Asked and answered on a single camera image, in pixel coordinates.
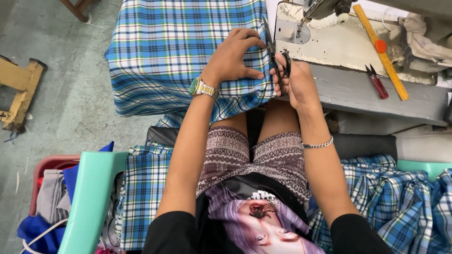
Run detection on white industrial sewing machine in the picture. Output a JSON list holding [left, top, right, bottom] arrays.
[[274, 0, 452, 86]]

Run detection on red thread snips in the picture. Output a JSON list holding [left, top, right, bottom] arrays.
[[365, 64, 389, 100]]

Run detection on person's right hand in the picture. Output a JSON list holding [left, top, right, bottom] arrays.
[[270, 53, 315, 111]]

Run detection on folded blue plaid fabric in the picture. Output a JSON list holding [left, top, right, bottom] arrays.
[[116, 141, 174, 252]]

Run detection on beige crumpled cloth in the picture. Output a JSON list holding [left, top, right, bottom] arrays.
[[403, 13, 452, 67]]

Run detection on mint green plastic chair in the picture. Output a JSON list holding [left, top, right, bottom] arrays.
[[57, 151, 452, 254]]

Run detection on silver chain bracelet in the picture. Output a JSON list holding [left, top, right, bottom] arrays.
[[301, 136, 334, 149]]

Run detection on brown wooden chair leg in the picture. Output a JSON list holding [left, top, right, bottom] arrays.
[[58, 0, 96, 23]]

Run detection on black fabric scissors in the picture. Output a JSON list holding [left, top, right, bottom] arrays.
[[262, 16, 292, 96]]

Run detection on person's left hand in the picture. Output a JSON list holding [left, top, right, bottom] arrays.
[[201, 28, 267, 87]]

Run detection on heap of blue plaid fabric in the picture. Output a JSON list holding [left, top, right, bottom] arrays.
[[307, 154, 452, 254]]

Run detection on yellow wooden stool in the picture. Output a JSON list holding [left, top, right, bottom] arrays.
[[0, 55, 48, 134]]

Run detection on black printed t-shirt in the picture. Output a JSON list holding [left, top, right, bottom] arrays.
[[142, 172, 394, 254]]

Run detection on patterned maroon shorts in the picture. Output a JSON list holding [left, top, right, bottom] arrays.
[[196, 126, 312, 209]]

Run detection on pink laundry basket with clothes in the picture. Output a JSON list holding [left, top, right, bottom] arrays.
[[17, 141, 122, 254]]

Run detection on grey sewing table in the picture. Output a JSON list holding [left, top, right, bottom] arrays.
[[275, 63, 452, 127]]

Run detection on gold green wristwatch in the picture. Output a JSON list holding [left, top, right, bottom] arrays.
[[189, 76, 220, 100]]

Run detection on yellow wooden ruler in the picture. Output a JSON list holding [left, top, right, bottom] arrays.
[[353, 4, 409, 101]]

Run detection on black seat cushion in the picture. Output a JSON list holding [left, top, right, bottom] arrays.
[[146, 107, 398, 163]]

